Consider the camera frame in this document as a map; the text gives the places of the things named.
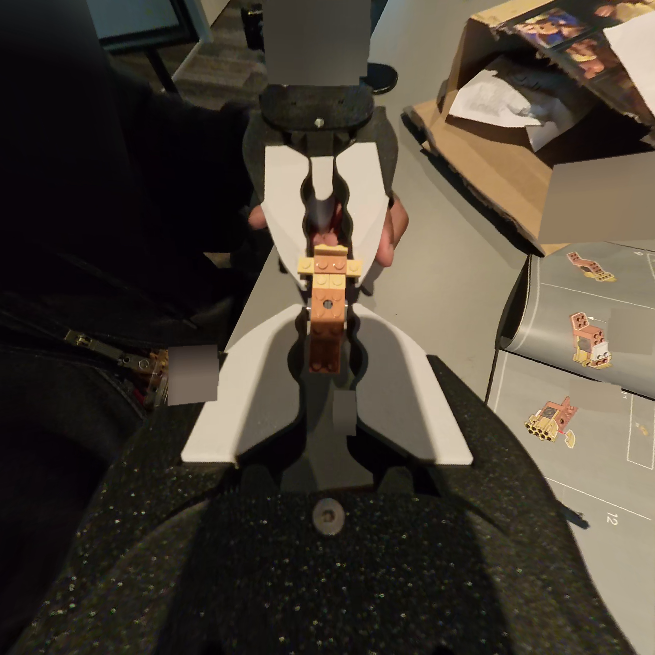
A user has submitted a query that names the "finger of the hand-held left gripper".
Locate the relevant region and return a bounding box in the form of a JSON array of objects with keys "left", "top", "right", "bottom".
[
  {"left": 260, "top": 145, "right": 315, "bottom": 287},
  {"left": 335, "top": 143, "right": 394, "bottom": 287}
]

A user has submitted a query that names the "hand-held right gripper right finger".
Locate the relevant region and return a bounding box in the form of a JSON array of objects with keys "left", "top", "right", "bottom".
[{"left": 348, "top": 302, "right": 473, "bottom": 465}]

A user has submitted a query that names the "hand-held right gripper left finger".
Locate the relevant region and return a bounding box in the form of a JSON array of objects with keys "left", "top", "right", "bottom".
[{"left": 181, "top": 303, "right": 308, "bottom": 464}]

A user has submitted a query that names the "brown and tan brick model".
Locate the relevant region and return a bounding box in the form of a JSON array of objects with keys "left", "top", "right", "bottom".
[{"left": 297, "top": 244, "right": 365, "bottom": 375}]

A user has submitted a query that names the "person's left forearm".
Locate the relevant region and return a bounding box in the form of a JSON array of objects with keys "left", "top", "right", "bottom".
[{"left": 77, "top": 61, "right": 263, "bottom": 267}]

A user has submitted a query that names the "grey desk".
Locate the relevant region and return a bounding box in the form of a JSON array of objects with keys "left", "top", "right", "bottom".
[{"left": 225, "top": 0, "right": 655, "bottom": 655}]

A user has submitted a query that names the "person's left hand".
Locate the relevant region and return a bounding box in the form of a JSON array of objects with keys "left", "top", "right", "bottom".
[{"left": 248, "top": 197, "right": 410, "bottom": 267}]

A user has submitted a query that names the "black round object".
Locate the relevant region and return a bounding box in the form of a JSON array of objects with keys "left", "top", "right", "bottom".
[{"left": 365, "top": 61, "right": 399, "bottom": 94}]

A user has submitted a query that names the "open cardboard toy box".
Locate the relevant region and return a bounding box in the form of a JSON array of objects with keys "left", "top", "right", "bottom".
[{"left": 403, "top": 0, "right": 655, "bottom": 257}]

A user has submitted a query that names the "grey instruction booklet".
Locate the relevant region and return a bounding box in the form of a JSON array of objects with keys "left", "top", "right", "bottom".
[{"left": 486, "top": 241, "right": 655, "bottom": 543}]

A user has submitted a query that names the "crumpled white paper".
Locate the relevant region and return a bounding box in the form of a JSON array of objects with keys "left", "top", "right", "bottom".
[{"left": 445, "top": 68, "right": 557, "bottom": 152}]

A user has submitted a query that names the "person's dark jacket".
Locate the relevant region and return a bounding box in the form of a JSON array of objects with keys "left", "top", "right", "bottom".
[{"left": 0, "top": 0, "right": 257, "bottom": 655}]

